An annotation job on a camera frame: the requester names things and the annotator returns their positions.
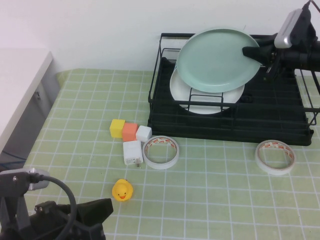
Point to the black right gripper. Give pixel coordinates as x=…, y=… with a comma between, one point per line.
x=287, y=58

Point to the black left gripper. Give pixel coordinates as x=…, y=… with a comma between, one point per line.
x=50, y=225

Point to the mint green plate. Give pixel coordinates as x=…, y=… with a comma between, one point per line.
x=215, y=60

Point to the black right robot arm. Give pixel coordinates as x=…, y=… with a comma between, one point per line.
x=312, y=58

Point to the white plate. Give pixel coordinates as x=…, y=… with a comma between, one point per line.
x=178, y=90

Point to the yellow rubber duck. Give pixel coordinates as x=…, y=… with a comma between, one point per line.
x=121, y=190

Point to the white power adapter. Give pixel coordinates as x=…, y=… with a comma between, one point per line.
x=132, y=152

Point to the green checked tablecloth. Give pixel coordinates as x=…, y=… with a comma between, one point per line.
x=175, y=200

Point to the white tape roll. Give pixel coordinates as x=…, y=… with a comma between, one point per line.
x=160, y=166
x=275, y=171

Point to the yellow cube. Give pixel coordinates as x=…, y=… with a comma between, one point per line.
x=117, y=128

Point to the orange cube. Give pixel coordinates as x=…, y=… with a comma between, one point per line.
x=129, y=132

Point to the white cube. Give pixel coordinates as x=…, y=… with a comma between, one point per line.
x=143, y=133

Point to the white side table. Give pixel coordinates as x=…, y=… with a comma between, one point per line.
x=20, y=87

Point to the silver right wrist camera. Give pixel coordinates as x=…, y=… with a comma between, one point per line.
x=287, y=27

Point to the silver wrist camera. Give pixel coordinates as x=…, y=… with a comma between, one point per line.
x=37, y=180
x=287, y=27

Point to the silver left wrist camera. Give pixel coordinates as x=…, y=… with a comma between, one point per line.
x=37, y=180

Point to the grey left camera mount bracket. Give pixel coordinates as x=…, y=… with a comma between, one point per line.
x=21, y=212

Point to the small metal bracket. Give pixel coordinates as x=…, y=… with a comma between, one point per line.
x=37, y=95

